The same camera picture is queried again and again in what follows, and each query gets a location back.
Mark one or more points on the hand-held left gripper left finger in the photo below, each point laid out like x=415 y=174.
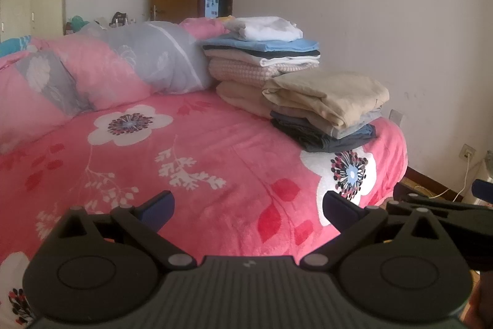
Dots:
x=160 y=211

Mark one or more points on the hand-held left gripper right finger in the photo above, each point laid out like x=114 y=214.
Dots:
x=339 y=211

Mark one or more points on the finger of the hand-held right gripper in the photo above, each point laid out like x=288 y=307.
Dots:
x=454 y=207
x=484 y=192

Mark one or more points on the beige pants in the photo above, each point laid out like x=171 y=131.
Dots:
x=339 y=94

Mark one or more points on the person's right forearm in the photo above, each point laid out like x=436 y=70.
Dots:
x=483 y=298

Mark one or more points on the dark grey folded garment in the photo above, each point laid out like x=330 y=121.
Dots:
x=327 y=144

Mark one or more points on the light grey folded garment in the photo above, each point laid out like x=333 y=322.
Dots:
x=358 y=126

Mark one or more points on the pink floral bed sheet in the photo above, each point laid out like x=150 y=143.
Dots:
x=231 y=159

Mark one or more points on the pale pink folded cloth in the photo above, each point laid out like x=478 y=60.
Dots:
x=242 y=96

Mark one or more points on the pink grey floral quilt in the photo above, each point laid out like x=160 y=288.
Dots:
x=108 y=70

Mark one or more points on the pink waffle folded cloth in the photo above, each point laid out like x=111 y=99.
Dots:
x=238 y=72

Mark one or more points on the cream folded cloth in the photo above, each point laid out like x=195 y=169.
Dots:
x=277 y=60

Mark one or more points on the blue grey folded garment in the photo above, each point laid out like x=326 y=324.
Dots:
x=269 y=43

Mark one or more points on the brown handbag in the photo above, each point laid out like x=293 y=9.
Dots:
x=119 y=18

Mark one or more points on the white folded cloth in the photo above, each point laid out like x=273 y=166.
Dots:
x=265 y=28

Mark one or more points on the teal item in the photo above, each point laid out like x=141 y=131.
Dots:
x=77 y=24

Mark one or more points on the blue pillow with yellow dot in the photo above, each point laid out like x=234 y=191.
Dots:
x=13 y=43

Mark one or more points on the white wall socket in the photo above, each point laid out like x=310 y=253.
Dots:
x=468 y=153

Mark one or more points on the blank white wall plate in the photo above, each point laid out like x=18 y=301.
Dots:
x=396 y=117

